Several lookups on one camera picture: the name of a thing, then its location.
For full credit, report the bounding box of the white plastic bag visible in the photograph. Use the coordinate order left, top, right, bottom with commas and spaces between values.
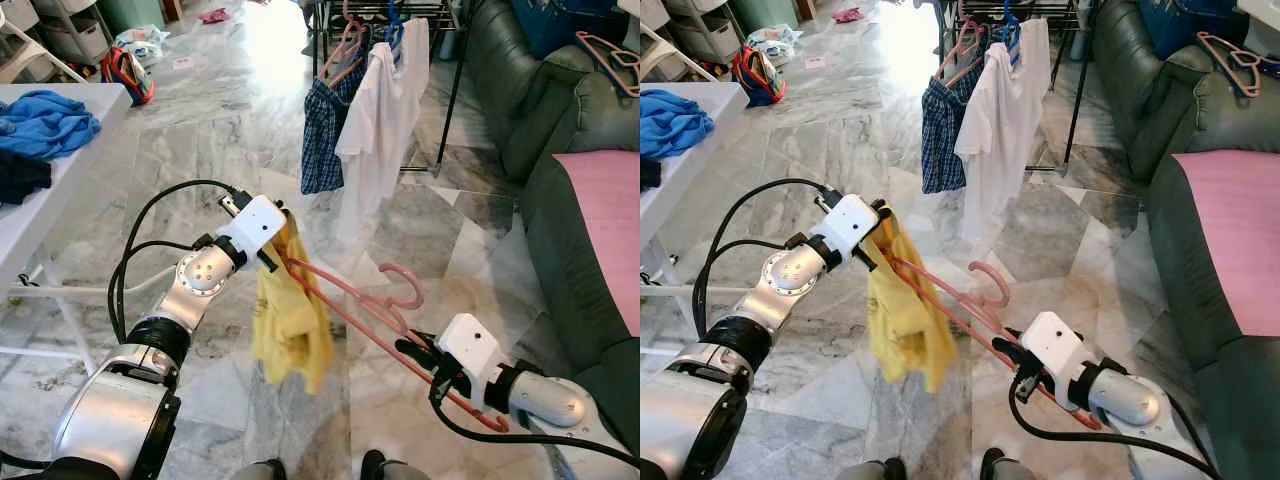
745, 25, 804, 66
113, 25, 171, 66

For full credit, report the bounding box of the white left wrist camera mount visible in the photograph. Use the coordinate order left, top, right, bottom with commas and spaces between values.
815, 193, 891, 263
225, 195, 289, 259

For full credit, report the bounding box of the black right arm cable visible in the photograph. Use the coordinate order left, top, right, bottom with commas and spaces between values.
428, 375, 641, 471
1008, 375, 1226, 480

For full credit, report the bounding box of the bright blue cloth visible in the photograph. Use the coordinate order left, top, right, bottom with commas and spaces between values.
0, 90, 103, 163
640, 88, 716, 163

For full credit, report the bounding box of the blue plaid garment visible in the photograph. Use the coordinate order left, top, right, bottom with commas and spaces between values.
920, 62, 986, 196
300, 60, 366, 196

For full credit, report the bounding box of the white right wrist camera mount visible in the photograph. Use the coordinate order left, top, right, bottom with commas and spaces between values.
1020, 311, 1093, 406
437, 313, 516, 411

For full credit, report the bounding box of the dark green sofa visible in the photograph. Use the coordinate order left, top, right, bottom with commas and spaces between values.
465, 0, 641, 456
1090, 0, 1280, 480

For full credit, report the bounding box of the blue plastic container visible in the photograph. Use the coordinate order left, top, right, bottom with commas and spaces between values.
510, 0, 621, 59
1138, 0, 1246, 56

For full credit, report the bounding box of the pink plastic clothes hanger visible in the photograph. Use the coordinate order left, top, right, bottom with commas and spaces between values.
938, 15, 986, 86
885, 255, 1101, 431
320, 5, 366, 86
278, 255, 511, 434

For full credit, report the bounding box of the pink mat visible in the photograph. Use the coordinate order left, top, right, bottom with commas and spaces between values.
553, 150, 641, 336
1172, 150, 1280, 339

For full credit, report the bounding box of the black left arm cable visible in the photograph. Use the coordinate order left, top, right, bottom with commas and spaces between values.
692, 178, 836, 341
107, 180, 246, 346

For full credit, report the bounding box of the white storage shelf unit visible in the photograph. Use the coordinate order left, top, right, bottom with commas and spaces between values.
640, 0, 746, 81
0, 0, 113, 86

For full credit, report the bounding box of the yellow printed shirt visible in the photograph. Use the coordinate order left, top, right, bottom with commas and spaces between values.
866, 212, 959, 393
250, 208, 336, 394

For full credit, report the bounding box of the blue and red bag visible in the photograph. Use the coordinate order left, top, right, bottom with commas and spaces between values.
730, 45, 787, 106
100, 47, 157, 106

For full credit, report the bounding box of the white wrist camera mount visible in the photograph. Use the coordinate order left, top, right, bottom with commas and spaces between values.
1020, 311, 1093, 406
225, 195, 289, 259
815, 193, 891, 263
437, 313, 516, 411

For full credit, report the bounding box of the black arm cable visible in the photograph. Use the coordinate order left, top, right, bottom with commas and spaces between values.
692, 178, 836, 341
428, 375, 641, 471
1008, 375, 1226, 480
107, 180, 246, 346

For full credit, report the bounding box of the white shirt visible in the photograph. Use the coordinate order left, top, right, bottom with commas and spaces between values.
953, 18, 1051, 246
335, 18, 431, 246

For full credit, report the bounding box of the dusty pink clothes hanger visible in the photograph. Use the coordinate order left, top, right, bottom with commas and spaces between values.
1195, 30, 1280, 99
575, 30, 641, 99

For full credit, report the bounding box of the black metal drying rack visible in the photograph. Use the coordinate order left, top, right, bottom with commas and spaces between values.
935, 0, 1101, 176
305, 0, 476, 176

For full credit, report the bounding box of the green plastic bin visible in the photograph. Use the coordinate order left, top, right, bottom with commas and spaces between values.
97, 0, 166, 33
728, 0, 801, 33

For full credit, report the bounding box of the robot right leg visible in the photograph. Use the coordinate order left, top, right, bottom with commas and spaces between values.
980, 448, 1051, 480
358, 450, 436, 480

